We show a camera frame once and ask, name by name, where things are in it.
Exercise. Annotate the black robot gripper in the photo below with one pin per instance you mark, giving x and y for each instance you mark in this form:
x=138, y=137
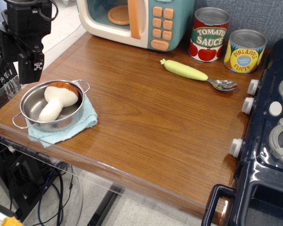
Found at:
x=25, y=24

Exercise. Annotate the green handled metal spoon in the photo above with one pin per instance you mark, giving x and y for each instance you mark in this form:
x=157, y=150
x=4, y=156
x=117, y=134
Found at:
x=194, y=74

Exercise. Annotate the plush mushroom toy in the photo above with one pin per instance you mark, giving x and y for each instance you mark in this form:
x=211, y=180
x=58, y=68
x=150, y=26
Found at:
x=58, y=95

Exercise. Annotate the light blue cloth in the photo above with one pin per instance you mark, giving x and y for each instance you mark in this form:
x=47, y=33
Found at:
x=88, y=119

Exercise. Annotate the orange microwave plate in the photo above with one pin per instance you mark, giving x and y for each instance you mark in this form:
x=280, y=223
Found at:
x=119, y=15

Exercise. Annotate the toy microwave oven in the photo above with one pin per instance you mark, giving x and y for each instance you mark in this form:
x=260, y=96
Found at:
x=153, y=24

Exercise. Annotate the tomato sauce can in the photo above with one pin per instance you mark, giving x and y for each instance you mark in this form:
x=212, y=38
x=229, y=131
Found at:
x=208, y=33

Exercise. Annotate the pineapple slices can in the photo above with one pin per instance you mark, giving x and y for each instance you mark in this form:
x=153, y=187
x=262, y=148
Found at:
x=244, y=51

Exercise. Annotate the white stove knob lower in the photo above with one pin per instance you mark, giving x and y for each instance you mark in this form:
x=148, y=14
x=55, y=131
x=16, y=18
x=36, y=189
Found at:
x=235, y=147

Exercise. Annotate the white stove knob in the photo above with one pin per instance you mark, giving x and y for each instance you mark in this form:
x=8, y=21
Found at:
x=252, y=88
x=235, y=147
x=247, y=105

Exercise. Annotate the white stove knob middle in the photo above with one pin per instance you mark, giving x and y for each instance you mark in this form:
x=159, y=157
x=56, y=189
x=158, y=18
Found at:
x=247, y=105

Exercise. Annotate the white stove knob upper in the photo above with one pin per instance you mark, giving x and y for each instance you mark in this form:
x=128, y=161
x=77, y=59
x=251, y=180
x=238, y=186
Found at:
x=252, y=88

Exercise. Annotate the dark blue toy stove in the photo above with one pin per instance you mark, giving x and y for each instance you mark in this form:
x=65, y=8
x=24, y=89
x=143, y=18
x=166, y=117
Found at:
x=257, y=196

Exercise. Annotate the steel pot with handles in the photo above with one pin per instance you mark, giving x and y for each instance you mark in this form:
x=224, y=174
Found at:
x=34, y=101

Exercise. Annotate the black table leg frame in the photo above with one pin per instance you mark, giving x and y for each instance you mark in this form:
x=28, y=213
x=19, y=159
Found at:
x=105, y=205

